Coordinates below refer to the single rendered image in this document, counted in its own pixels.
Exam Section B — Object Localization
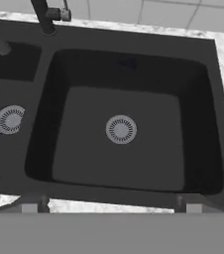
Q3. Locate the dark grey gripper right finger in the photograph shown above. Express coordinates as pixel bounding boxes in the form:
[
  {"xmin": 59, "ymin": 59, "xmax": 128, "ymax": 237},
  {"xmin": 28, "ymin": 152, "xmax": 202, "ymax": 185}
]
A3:
[{"xmin": 173, "ymin": 193, "xmax": 224, "ymax": 214}]

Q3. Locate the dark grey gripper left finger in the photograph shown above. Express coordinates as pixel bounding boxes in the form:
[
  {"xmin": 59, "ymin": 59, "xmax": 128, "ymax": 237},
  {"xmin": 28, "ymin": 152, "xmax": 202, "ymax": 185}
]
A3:
[{"xmin": 0, "ymin": 193, "xmax": 51, "ymax": 214}]

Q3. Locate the black double-basin sink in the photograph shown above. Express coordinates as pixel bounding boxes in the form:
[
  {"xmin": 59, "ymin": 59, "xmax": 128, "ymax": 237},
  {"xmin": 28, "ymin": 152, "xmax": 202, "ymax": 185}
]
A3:
[{"xmin": 0, "ymin": 18, "xmax": 224, "ymax": 212}]

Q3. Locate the dark grey sink tap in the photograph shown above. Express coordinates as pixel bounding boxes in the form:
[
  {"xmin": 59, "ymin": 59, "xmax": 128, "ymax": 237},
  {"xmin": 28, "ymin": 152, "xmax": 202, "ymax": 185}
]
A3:
[{"xmin": 0, "ymin": 0, "xmax": 72, "ymax": 57}]

